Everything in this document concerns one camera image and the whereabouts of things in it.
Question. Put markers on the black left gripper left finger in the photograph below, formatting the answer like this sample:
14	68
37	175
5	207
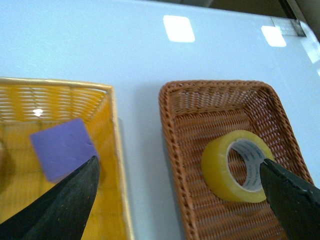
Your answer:
62	212

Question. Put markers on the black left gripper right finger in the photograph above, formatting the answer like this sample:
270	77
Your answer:
294	201

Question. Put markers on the clear yellowish tape roll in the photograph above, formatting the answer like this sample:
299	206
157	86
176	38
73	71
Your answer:
216	171

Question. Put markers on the yellow woven basket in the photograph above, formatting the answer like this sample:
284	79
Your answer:
31	105

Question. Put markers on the brown wicker basket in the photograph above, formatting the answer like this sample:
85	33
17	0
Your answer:
193	113

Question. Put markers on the purple foam cube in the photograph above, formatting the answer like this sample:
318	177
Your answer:
63	148

